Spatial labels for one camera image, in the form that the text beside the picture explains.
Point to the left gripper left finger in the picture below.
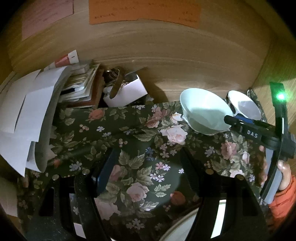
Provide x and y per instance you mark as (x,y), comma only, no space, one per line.
(67,209)

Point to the small white box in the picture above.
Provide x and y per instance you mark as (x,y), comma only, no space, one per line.
(129,92)

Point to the pink sticky note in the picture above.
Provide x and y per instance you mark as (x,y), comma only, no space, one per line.
(39,15)

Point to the white plate underneath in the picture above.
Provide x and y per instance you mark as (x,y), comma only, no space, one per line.
(197,225)

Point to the orange sticky note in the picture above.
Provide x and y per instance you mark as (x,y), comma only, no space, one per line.
(185,13)

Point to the white cow pattern bowl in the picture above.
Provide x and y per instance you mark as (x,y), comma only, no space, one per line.
(240,103)

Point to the stack of books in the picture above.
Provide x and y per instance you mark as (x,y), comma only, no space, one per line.
(80,84)

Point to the white paper stack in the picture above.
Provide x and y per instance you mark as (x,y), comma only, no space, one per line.
(23,110)

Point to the floral tablecloth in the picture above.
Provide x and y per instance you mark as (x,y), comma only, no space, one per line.
(147,190)

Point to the right hand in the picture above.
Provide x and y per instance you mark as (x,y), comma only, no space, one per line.
(284,168)

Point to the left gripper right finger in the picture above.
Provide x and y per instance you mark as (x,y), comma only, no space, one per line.
(244,219)

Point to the mint green bowl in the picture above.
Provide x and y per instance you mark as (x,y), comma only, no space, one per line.
(204,111)

